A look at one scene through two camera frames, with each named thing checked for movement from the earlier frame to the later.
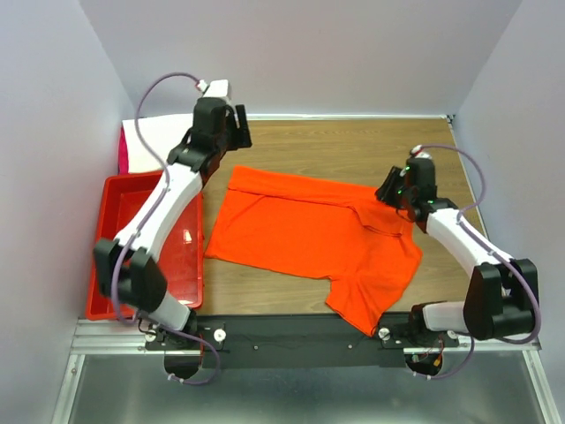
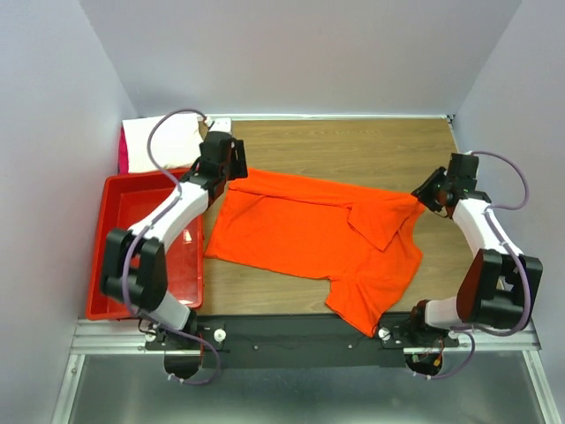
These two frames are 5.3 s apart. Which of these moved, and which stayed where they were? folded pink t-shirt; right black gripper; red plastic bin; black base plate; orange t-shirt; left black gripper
Moved: right black gripper; left black gripper
Stayed: black base plate; folded pink t-shirt; orange t-shirt; red plastic bin
